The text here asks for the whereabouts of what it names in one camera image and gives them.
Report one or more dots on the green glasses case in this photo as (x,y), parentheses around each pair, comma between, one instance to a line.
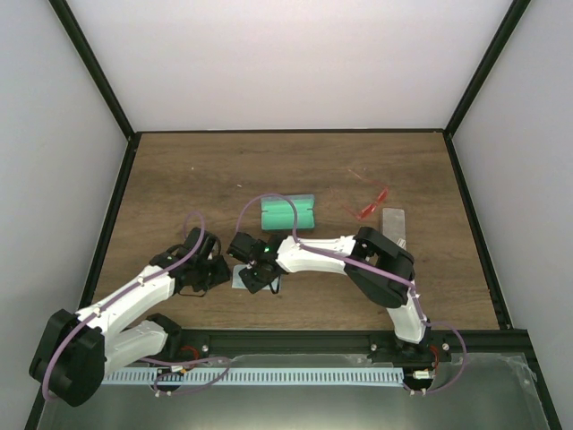
(278,214)

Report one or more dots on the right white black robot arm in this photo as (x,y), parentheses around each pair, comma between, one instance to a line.
(381,269)

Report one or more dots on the light blue cloth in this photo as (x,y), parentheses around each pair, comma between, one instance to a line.
(237,282)

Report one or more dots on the black aluminium frame rail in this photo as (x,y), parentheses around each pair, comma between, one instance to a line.
(381,344)

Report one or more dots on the red sunglasses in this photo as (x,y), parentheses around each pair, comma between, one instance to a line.
(357,194)

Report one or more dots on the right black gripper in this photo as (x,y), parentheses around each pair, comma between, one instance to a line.
(252,284)

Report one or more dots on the light blue slotted cable duct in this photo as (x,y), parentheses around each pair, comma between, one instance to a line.
(367,376)

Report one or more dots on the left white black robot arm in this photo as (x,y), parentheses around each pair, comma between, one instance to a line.
(77,350)

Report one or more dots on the blue-grey glasses case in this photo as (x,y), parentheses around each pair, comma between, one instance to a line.
(393,225)

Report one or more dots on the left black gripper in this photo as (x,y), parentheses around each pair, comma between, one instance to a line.
(223,275)

